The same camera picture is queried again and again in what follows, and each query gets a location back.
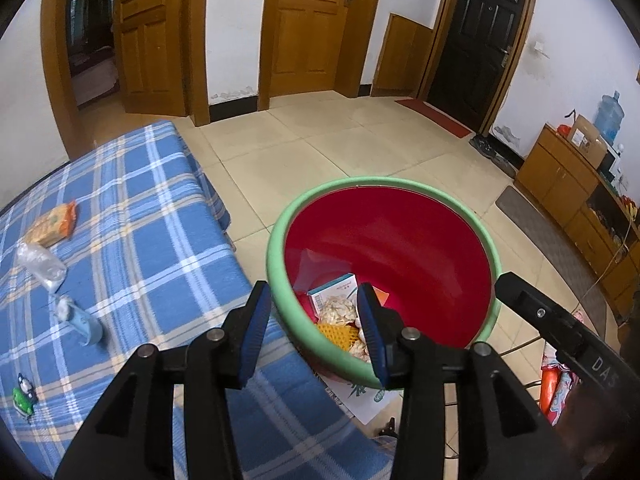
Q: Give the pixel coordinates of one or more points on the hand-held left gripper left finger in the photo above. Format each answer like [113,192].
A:
[252,332]

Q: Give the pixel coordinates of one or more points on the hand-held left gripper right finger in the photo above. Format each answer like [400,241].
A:
[372,340]

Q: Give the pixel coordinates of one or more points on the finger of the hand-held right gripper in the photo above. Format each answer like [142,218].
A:
[535,310]

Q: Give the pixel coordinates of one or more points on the yellow foam fruit net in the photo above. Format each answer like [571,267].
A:
[337,336]

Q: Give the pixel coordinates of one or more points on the small orange box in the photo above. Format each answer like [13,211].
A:
[380,297]

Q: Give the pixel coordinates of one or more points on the white paper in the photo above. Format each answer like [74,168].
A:
[337,310]

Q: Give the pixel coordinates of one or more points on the white medicine box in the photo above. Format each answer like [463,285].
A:
[330,290]

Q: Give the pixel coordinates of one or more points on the red bin with green rim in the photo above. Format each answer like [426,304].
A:
[400,240]

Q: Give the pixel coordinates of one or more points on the orange red item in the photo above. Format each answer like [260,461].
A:
[550,385]

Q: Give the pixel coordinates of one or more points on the printed paper sheets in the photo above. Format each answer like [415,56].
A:
[360,400]

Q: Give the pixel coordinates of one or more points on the grey floor mat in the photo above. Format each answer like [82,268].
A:
[540,235]

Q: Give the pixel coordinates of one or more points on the blue plaid tablecloth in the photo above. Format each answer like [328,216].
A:
[150,260]

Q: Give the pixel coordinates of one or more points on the wooden sideboard cabinet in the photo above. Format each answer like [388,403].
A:
[555,175]

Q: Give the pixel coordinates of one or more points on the dark shoe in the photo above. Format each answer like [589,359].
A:
[504,166]
[482,146]

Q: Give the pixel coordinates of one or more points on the white appliance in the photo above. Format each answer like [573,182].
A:
[614,160]

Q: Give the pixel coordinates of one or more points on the brown cardboard box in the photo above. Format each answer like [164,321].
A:
[587,140]

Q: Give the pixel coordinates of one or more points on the small red container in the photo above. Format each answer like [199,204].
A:
[564,130]

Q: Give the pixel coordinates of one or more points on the blue water jug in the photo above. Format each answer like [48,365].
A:
[610,117]

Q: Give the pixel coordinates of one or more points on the red doormat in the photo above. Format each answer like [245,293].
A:
[435,116]

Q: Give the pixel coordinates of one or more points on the orange snack packet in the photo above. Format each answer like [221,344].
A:
[50,224]

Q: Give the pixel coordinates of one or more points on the small green toy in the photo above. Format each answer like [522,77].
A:
[24,397]

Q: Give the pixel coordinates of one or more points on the black entrance door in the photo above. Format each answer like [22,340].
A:
[475,45]

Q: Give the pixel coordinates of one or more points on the bed with pink bedding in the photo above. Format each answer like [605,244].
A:
[95,70]

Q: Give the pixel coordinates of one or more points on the closed wooden door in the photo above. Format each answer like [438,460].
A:
[310,25]

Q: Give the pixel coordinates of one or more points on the open wooden door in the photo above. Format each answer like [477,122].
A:
[150,35]

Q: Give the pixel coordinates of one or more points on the white wall socket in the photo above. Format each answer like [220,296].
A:
[539,46]

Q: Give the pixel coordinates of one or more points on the small wooden wall panel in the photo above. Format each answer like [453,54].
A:
[400,60]

